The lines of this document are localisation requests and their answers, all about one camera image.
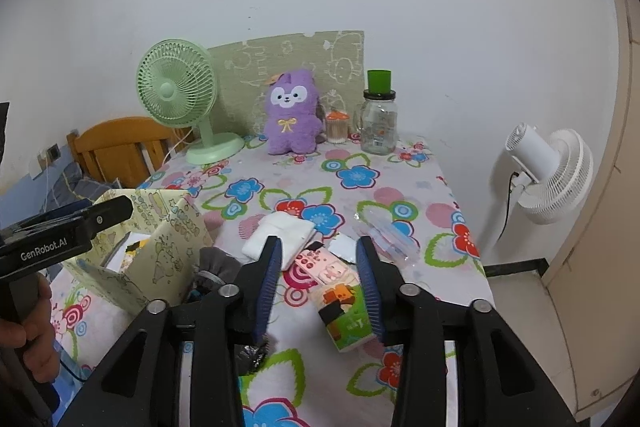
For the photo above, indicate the pink packet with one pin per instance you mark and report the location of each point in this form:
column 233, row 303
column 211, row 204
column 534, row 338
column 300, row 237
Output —
column 325, row 269

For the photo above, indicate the clear plastic packet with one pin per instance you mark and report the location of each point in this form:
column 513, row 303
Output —
column 395, row 232

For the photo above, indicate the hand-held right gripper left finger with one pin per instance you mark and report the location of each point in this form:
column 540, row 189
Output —
column 267, row 287

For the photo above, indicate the white cloth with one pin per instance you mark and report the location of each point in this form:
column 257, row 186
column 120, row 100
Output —
column 285, row 229

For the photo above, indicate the cotton swab jar orange lid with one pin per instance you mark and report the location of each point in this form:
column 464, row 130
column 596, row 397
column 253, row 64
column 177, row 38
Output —
column 336, row 132

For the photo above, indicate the glass mug jar black lid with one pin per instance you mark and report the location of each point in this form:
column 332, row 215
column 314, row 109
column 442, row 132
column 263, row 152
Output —
column 377, row 127

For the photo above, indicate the purple plush toy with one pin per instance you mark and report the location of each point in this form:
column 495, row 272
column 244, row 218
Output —
column 292, row 132

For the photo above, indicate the green printed board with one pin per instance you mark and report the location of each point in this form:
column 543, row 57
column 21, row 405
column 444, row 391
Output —
column 300, row 52

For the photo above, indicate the printed yellow storage box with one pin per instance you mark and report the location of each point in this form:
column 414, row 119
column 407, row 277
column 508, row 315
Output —
column 175, row 232

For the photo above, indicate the blue plaid bedding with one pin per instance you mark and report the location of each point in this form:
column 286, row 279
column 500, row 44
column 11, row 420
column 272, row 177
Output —
column 75, row 187

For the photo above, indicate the white standing fan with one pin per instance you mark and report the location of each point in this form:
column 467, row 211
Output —
column 560, row 177

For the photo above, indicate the beige wooden door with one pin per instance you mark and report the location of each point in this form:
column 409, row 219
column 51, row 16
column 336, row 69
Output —
column 610, row 257

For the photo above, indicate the green plastic cup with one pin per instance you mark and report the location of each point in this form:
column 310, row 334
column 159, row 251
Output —
column 379, row 81

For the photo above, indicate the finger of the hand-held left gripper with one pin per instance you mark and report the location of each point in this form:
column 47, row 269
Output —
column 55, row 214
column 107, row 212

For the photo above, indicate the small white sachet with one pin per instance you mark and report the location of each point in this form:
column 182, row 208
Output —
column 342, row 247

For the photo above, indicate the person's left hand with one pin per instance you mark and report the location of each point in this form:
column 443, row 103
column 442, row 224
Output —
column 37, row 342

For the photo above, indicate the green desk fan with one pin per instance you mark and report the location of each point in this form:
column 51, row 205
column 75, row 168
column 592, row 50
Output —
column 172, row 89

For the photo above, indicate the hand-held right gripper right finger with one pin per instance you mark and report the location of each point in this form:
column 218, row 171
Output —
column 372, row 292

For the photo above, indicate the colourful carton pack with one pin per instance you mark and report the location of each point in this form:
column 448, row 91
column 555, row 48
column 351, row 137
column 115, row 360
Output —
column 350, row 327

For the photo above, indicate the grey cloth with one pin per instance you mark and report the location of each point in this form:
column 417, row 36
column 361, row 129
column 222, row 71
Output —
column 220, row 264

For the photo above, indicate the black crinkled plastic bag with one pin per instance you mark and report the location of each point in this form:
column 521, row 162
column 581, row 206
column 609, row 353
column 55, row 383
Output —
column 252, row 357

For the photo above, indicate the floral tablecloth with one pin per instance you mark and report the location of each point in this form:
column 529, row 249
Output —
column 360, row 179

